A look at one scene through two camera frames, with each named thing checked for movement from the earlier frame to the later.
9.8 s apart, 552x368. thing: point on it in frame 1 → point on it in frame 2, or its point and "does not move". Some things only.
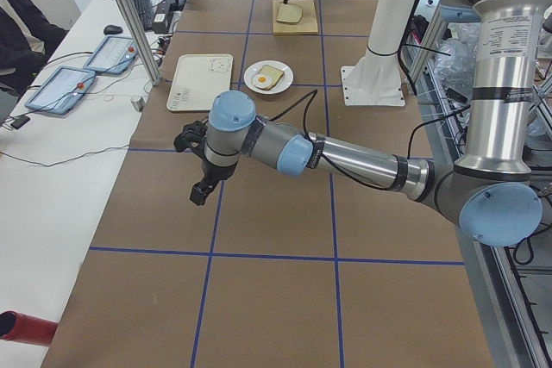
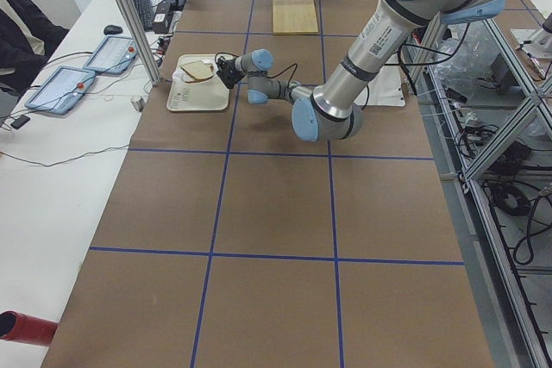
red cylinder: (21, 327) does not move
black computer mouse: (112, 29) does not move
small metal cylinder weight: (139, 102) does not move
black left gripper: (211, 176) → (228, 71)
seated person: (21, 55) does not move
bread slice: (289, 13) → (199, 71)
